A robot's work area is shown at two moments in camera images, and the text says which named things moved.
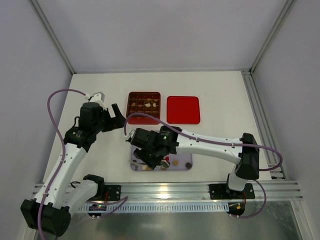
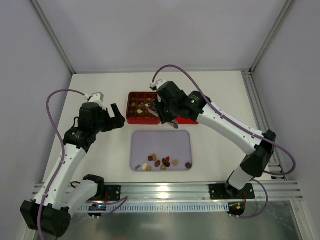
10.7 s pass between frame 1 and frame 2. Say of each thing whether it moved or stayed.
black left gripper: stayed
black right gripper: moved
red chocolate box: stayed
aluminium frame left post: stayed
